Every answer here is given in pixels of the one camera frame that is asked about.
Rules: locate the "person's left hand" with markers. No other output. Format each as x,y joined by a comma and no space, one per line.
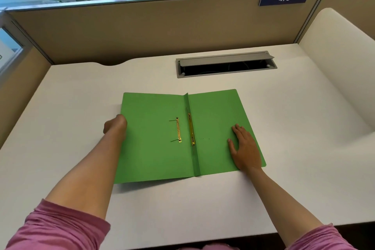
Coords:
115,126

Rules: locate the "person's right hand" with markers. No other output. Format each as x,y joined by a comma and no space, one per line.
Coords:
247,150

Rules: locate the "green folder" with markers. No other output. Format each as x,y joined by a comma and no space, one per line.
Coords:
152,156

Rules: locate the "yellow metal fastener bar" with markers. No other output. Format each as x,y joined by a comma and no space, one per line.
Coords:
191,129

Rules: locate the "yellow fastener strip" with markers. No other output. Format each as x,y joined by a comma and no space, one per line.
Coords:
178,129

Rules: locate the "person's left forearm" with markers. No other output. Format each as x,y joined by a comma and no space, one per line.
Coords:
90,173

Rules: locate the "person's right forearm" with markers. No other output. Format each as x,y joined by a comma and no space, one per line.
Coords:
281,203

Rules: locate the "pink left sleeve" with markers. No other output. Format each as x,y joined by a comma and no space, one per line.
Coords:
58,226

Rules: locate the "pink sleeve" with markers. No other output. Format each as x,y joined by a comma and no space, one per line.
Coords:
58,226
322,238

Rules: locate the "pink right sleeve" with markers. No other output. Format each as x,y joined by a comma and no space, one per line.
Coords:
322,238

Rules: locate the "cream curved paper sheet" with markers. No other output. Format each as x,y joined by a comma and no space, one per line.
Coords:
340,65

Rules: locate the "narrow beige partition panel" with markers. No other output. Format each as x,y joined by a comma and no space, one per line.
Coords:
351,6

